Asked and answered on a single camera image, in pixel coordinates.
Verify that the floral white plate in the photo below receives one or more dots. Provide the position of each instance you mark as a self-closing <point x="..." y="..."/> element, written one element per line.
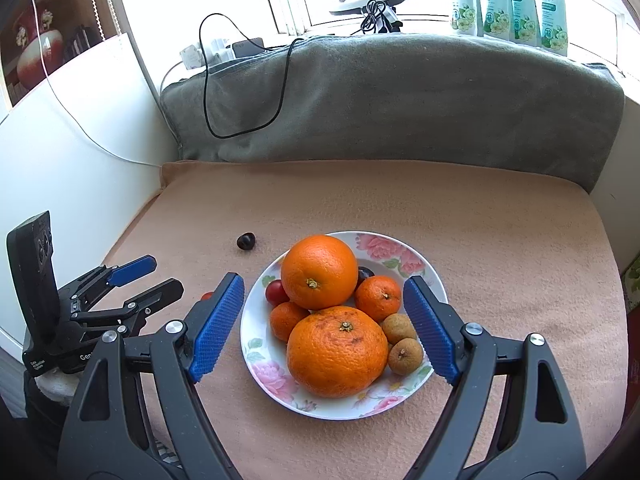
<point x="260" y="320"/>

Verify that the large rough-skinned orange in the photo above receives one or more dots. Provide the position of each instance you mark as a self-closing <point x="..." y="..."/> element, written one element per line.
<point x="337" y="352"/>

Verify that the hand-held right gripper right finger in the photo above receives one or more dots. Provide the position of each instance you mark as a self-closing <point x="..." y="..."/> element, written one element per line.
<point x="430" y="330"/>

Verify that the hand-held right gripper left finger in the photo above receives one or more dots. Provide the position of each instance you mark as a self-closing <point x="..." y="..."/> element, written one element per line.
<point x="215" y="330"/>

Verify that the grey blanket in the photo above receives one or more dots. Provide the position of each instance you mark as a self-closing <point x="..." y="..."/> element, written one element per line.
<point x="400" y="100"/>

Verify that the striped cloth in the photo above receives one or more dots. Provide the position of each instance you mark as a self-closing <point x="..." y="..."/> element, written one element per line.
<point x="165" y="455"/>

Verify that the black charger block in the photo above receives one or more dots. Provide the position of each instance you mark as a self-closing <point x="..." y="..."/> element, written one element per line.
<point x="248" y="47"/>

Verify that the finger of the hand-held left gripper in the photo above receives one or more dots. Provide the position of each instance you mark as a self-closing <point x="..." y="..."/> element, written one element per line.
<point x="132" y="266"/>
<point x="160" y="292"/>

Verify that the small orange mandarin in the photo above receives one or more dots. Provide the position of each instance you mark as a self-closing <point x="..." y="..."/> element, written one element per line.
<point x="378" y="300"/>
<point x="287" y="322"/>

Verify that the round red cherry tomato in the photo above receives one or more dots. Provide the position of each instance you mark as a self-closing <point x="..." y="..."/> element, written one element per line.
<point x="274" y="294"/>

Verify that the brown longan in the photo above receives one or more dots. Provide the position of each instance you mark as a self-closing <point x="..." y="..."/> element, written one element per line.
<point x="406" y="356"/>
<point x="398" y="328"/>

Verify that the row of books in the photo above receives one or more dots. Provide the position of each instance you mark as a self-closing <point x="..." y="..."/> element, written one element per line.
<point x="80" y="40"/>

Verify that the large smooth orange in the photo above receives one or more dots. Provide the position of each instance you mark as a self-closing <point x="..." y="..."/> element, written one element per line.
<point x="320" y="270"/>

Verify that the white power strip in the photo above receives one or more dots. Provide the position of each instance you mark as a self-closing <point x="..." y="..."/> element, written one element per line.
<point x="221" y="50"/>

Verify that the red floral vase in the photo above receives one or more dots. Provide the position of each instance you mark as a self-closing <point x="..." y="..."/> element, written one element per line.
<point x="40" y="55"/>

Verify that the white power plug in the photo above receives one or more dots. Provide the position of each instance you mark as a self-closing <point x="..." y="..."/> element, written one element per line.
<point x="193" y="57"/>

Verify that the pink blanket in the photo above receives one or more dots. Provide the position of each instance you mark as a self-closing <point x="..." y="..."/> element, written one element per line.
<point x="500" y="235"/>

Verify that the oval red cherry tomato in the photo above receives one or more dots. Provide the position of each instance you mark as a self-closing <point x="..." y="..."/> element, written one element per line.
<point x="206" y="296"/>

